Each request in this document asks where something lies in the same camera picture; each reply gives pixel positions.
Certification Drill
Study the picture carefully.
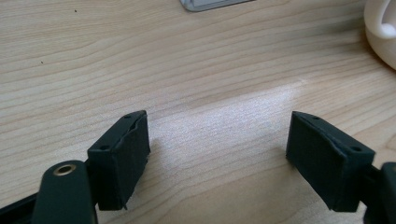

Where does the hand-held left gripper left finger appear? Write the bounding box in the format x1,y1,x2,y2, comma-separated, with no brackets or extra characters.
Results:
87,109,151,212

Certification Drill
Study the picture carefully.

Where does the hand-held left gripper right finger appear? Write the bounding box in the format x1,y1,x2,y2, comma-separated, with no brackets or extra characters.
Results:
285,110,376,213

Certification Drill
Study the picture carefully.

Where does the cream ceramic cup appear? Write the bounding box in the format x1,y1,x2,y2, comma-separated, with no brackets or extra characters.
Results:
363,0,396,71

